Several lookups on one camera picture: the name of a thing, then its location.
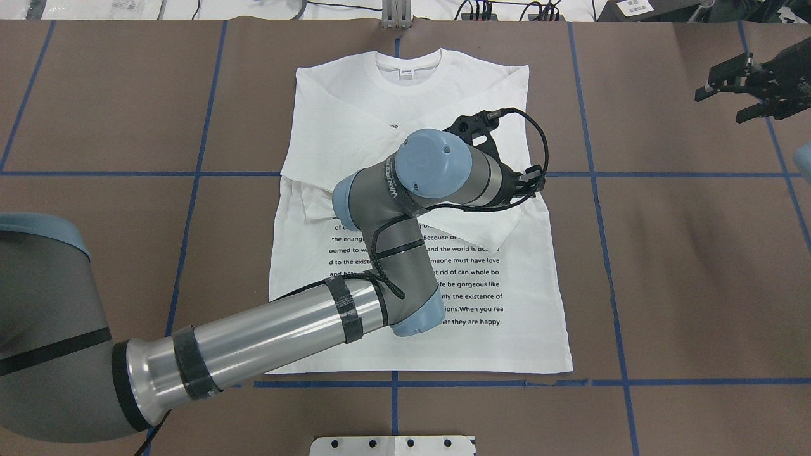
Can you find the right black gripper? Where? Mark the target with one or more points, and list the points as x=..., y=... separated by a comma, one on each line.
x=788, y=81

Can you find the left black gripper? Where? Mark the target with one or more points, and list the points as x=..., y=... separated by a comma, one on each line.
x=507, y=181

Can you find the white long-sleeve printed shirt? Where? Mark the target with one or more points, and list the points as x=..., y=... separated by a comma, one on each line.
x=496, y=271

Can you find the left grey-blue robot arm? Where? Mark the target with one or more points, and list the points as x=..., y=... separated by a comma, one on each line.
x=65, y=380

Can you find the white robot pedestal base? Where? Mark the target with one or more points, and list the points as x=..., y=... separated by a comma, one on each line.
x=395, y=445

